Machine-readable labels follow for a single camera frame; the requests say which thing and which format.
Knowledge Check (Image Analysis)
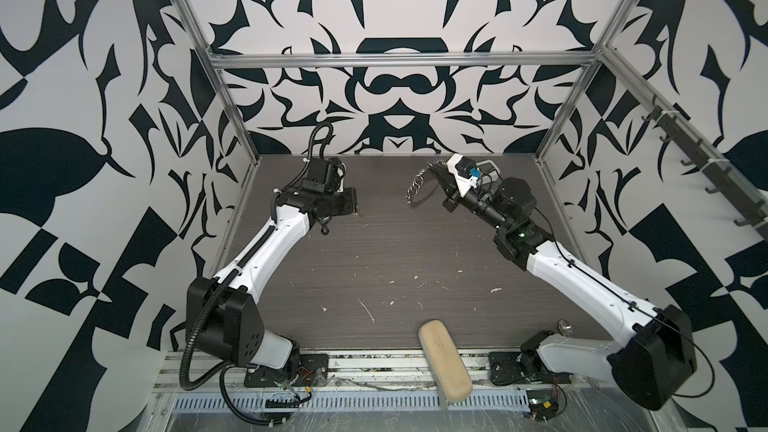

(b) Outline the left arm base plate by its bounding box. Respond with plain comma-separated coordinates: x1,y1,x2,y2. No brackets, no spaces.
244,352,329,388

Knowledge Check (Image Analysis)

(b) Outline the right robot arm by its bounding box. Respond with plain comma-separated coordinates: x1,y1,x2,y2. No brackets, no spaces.
433,169,698,411

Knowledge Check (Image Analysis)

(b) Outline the left black corrugated cable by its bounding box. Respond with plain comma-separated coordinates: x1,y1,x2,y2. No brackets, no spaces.
178,122,337,428

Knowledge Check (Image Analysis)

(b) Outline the beige glasses case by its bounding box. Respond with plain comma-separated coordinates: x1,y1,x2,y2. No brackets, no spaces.
418,320,473,403

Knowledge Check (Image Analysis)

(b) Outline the small silver knob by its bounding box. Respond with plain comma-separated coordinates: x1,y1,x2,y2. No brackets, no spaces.
557,319,573,337

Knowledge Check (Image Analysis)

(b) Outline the small circuit board left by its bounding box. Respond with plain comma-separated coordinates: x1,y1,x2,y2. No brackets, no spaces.
264,388,313,409

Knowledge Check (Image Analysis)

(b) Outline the metal plate with keyrings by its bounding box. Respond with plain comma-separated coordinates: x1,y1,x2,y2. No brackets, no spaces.
405,160,445,208

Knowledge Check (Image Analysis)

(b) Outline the small circuit board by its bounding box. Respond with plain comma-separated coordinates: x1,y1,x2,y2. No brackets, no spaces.
264,388,313,409
527,387,568,423

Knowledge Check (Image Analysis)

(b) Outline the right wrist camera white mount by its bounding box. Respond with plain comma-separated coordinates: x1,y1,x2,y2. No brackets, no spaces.
446,154,482,197

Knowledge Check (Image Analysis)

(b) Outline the black wall hook rail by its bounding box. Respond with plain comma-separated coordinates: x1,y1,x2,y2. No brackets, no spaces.
643,94,767,242

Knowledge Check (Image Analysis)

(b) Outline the white slotted cable duct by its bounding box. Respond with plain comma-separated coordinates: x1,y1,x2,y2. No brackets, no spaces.
173,389,529,414

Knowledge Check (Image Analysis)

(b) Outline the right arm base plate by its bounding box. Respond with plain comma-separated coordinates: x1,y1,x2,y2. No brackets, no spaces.
488,351,570,386

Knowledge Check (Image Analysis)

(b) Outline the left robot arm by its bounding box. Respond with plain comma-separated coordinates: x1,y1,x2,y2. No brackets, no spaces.
184,157,357,369

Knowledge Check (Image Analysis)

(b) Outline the small circuit board right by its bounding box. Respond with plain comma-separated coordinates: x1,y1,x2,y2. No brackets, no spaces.
527,387,568,423

